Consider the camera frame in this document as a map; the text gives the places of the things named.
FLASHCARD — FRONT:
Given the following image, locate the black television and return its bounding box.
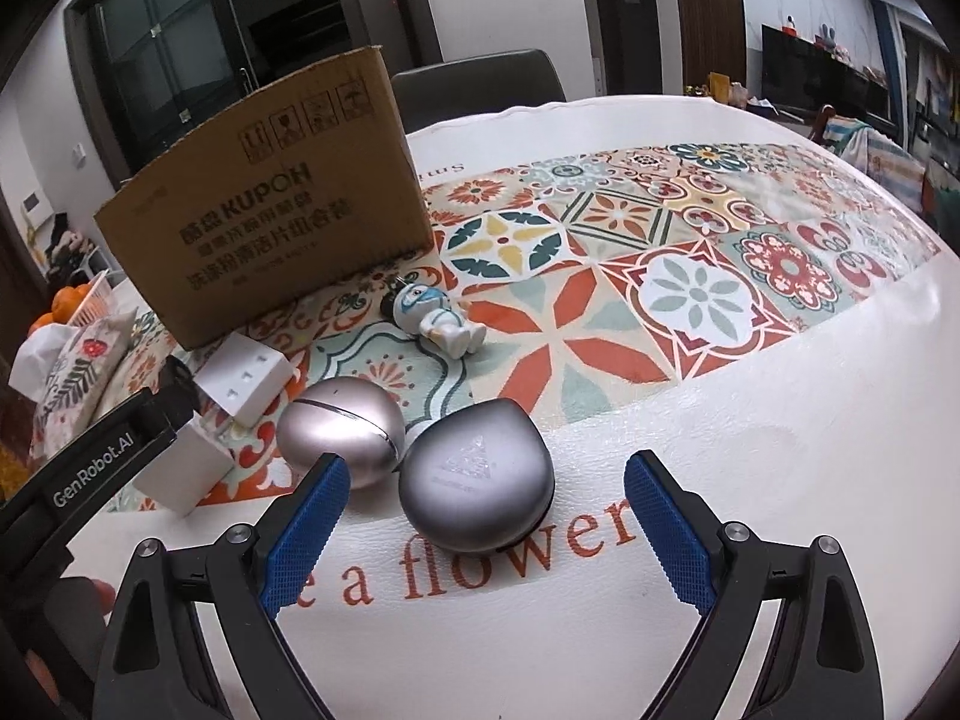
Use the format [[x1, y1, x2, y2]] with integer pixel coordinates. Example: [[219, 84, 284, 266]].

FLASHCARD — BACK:
[[761, 24, 901, 128]]

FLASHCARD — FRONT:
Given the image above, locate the grey rounded case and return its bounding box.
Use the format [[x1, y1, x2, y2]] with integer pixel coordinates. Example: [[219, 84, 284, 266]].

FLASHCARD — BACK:
[[397, 397, 557, 550]]

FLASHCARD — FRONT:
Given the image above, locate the white storage shelf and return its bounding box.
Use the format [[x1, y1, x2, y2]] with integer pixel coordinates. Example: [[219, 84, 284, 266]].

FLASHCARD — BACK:
[[75, 238, 115, 290]]

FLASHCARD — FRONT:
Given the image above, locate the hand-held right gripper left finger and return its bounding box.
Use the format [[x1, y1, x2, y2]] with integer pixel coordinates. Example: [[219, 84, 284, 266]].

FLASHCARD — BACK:
[[90, 452, 353, 720]]

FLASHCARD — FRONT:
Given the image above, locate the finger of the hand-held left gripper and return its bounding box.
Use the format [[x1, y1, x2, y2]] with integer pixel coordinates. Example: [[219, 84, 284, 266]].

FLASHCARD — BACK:
[[139, 356, 200, 437]]

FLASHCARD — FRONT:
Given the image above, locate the striped cloth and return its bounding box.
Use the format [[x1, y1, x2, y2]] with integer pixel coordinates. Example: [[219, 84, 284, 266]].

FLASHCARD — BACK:
[[817, 103, 927, 203]]

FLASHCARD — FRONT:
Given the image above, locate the silver egg-shaped case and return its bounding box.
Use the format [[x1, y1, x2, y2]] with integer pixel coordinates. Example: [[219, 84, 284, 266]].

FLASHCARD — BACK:
[[276, 377, 407, 492]]

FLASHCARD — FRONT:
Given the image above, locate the pile of oranges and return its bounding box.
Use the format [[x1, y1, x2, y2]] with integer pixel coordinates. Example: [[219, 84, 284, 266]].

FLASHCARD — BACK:
[[28, 285, 95, 335]]

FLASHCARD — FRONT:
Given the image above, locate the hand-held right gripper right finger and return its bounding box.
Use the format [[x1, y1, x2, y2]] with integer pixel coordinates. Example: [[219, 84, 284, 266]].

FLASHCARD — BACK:
[[624, 450, 886, 720]]

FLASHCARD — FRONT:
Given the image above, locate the dark grey dining chair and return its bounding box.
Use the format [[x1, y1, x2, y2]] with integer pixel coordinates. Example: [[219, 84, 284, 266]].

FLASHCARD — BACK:
[[390, 49, 569, 134]]

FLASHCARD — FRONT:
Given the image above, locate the floral tissue box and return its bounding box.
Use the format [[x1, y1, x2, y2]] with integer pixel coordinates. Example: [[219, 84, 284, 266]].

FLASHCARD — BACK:
[[9, 313, 137, 466]]

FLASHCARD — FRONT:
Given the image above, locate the glass sliding door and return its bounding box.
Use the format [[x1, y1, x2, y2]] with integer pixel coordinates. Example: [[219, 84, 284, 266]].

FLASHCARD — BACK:
[[64, 0, 421, 188]]

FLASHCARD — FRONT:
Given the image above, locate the person's left hand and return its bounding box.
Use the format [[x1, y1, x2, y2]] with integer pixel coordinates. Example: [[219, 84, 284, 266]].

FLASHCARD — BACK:
[[75, 577, 118, 620]]

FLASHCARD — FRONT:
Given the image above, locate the pile of plush toys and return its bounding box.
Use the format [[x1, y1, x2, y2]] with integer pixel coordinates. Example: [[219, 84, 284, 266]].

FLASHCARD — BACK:
[[45, 225, 95, 278]]

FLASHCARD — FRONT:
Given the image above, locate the wooden cabinet with gold handle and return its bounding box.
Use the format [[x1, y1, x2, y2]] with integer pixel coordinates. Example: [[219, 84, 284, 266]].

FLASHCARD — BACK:
[[667, 0, 751, 95]]

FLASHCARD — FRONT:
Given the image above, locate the dark interior door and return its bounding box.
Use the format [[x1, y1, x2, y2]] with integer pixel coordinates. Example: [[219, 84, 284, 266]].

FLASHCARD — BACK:
[[585, 0, 665, 98]]

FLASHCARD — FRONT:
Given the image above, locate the brown cardboard box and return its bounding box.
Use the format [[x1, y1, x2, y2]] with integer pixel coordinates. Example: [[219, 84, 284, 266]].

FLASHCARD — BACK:
[[94, 45, 436, 352]]

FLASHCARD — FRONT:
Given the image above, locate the white rectangular box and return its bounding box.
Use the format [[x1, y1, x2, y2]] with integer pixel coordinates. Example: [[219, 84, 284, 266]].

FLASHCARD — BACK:
[[139, 334, 295, 518]]

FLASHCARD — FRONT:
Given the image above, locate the white astronaut figurine keychain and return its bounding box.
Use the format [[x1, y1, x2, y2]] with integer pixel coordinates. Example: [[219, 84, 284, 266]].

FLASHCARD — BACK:
[[381, 279, 487, 361]]

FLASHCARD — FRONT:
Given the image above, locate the white plastic basket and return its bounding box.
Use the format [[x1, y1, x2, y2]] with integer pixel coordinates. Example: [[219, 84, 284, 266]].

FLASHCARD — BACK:
[[67, 270, 113, 327]]

